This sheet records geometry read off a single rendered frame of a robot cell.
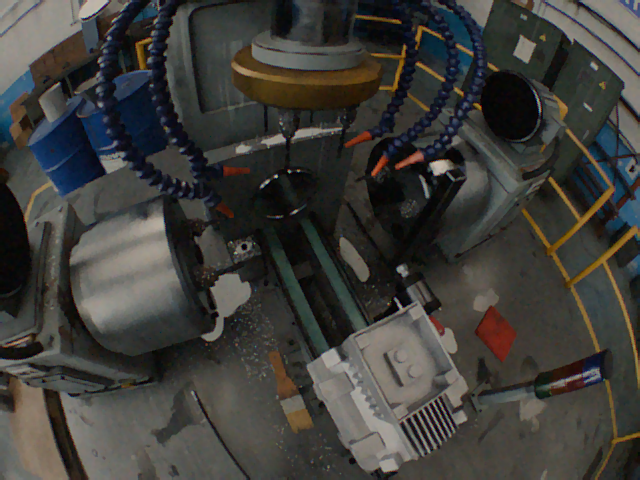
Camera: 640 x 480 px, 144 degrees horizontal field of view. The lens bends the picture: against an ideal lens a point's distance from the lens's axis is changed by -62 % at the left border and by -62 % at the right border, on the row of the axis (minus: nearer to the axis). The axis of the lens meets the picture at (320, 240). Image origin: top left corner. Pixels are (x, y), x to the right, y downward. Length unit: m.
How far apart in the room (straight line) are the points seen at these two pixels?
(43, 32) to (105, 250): 5.83
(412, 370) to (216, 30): 0.57
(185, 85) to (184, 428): 0.71
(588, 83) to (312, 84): 3.21
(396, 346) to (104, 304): 0.39
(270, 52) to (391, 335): 0.35
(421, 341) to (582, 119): 3.15
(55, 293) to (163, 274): 0.20
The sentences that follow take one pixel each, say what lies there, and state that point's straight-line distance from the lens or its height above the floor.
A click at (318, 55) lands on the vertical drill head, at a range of 0.27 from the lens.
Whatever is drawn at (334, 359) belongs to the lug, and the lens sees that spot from 0.36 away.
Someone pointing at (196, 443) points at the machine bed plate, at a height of 0.80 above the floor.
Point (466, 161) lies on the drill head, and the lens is 0.58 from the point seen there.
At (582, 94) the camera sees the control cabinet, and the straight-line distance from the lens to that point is 3.34.
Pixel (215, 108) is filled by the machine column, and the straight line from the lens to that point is 0.55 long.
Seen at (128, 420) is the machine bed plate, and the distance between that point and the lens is 0.78.
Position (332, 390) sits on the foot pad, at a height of 1.08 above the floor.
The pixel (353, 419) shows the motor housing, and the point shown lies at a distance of 0.38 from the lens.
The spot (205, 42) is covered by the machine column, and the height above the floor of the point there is 1.32.
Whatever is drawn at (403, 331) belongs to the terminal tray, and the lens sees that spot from 0.36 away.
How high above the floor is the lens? 1.44
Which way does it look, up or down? 57 degrees down
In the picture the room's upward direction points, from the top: 11 degrees clockwise
